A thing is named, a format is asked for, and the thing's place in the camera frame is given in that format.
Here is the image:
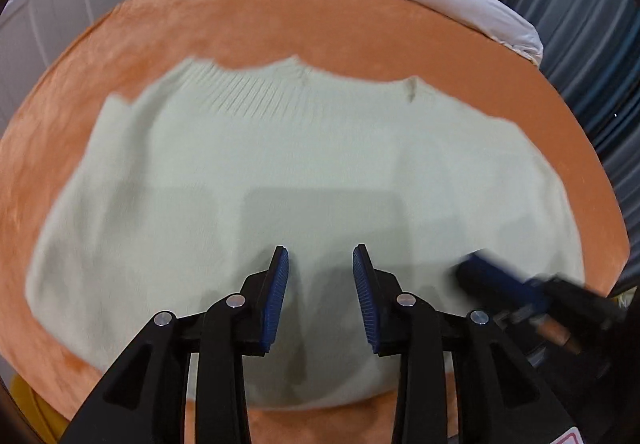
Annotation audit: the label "orange plush blanket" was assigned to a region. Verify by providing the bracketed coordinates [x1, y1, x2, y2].
[0, 0, 632, 440]

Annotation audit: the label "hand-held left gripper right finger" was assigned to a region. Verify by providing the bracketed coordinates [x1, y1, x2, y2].
[352, 244, 571, 444]

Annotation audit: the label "cream knit cardigan red buttons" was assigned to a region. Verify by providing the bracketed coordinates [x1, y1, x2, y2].
[25, 54, 587, 411]

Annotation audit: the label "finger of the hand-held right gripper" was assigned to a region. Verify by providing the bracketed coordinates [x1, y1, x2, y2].
[456, 250, 549, 316]

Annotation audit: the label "yellow chair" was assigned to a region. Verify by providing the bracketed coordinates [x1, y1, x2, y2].
[10, 373, 76, 444]

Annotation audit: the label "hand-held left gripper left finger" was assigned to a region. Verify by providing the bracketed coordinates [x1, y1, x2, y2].
[62, 245, 290, 444]

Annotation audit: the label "grey curtain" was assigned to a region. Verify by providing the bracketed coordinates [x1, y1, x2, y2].
[500, 0, 640, 297]

